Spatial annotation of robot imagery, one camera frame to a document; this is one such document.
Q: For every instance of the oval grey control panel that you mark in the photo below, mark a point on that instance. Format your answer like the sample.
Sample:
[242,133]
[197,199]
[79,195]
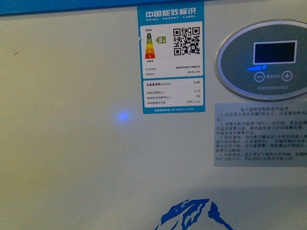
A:
[266,61]

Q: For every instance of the blue energy label sticker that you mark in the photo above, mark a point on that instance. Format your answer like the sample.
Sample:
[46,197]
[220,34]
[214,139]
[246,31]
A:
[172,57]

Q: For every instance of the grey instruction sticker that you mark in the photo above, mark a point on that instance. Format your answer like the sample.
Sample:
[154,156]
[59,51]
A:
[260,135]

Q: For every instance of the white chest freezer blue rim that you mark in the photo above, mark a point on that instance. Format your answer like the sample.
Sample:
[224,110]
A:
[78,153]

